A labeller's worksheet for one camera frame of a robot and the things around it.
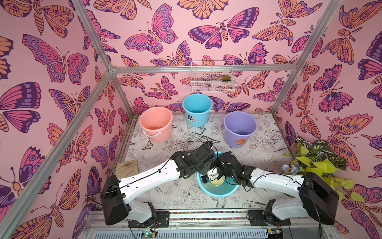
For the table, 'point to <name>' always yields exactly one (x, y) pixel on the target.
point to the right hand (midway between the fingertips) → (207, 158)
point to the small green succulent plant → (226, 77)
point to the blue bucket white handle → (225, 190)
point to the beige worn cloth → (126, 169)
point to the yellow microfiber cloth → (218, 182)
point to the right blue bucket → (197, 108)
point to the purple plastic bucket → (238, 127)
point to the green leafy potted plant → (318, 157)
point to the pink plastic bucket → (156, 122)
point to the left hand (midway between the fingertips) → (207, 162)
